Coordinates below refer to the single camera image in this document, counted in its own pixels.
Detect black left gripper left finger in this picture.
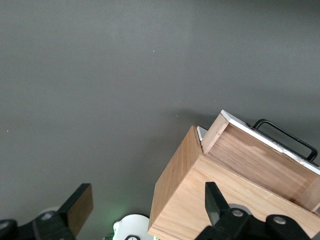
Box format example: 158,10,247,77
0,183,95,240

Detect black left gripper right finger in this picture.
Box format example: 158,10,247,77
197,181,311,240

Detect wooden drawer cabinet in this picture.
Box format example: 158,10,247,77
147,125,320,240

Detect white plain drawer front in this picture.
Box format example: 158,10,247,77
196,125,209,141

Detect dark grey table cover sheet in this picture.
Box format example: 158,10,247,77
0,0,320,240

